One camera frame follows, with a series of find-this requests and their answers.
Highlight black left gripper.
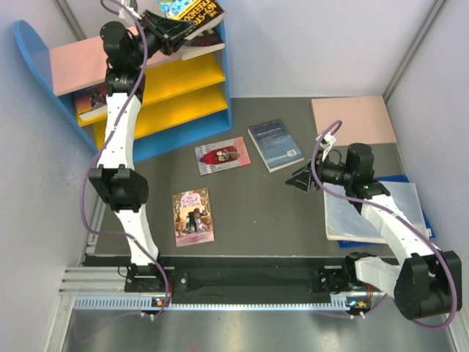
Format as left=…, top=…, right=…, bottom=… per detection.
left=128, top=8, right=195, bottom=67

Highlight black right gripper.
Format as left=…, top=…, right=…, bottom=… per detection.
left=286, top=149, right=354, bottom=193

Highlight blue treehouse paperback book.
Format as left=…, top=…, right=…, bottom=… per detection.
left=157, top=0, right=226, bottom=40

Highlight orange lantern cover paperback book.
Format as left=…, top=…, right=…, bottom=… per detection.
left=179, top=29, right=225, bottom=61

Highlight pink purple paperback book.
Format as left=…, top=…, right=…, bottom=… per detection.
left=172, top=188, right=215, bottom=247

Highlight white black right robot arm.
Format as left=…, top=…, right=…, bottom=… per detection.
left=286, top=143, right=462, bottom=320

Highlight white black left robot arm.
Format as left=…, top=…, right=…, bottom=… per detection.
left=89, top=10, right=195, bottom=293

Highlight dark blue paperback book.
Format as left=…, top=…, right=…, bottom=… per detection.
left=248, top=120, right=304, bottom=172

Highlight clear white file folder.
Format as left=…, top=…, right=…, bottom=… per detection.
left=322, top=181, right=432, bottom=245

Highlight blue pink yellow bookshelf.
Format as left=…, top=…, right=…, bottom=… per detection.
left=14, top=20, right=232, bottom=163

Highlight red pink picture book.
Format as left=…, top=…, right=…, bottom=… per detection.
left=194, top=136, right=251, bottom=175

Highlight pink board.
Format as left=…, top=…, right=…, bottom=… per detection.
left=311, top=95, right=396, bottom=146

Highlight book on shelf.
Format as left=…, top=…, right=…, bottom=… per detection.
left=73, top=83, right=107, bottom=121

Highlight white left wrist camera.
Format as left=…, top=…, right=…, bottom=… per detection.
left=119, top=0, right=141, bottom=19

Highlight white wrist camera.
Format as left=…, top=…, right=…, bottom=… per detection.
left=119, top=0, right=141, bottom=19
left=316, top=133, right=336, bottom=153

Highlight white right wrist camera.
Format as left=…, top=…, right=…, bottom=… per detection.
left=316, top=133, right=336, bottom=153

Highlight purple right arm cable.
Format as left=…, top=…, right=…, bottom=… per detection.
left=309, top=120, right=461, bottom=328

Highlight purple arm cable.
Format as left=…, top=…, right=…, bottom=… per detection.
left=80, top=0, right=172, bottom=320
left=309, top=120, right=461, bottom=328

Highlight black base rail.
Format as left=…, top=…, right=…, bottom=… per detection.
left=82, top=252, right=388, bottom=305

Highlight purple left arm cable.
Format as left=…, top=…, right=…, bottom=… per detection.
left=80, top=0, right=172, bottom=320

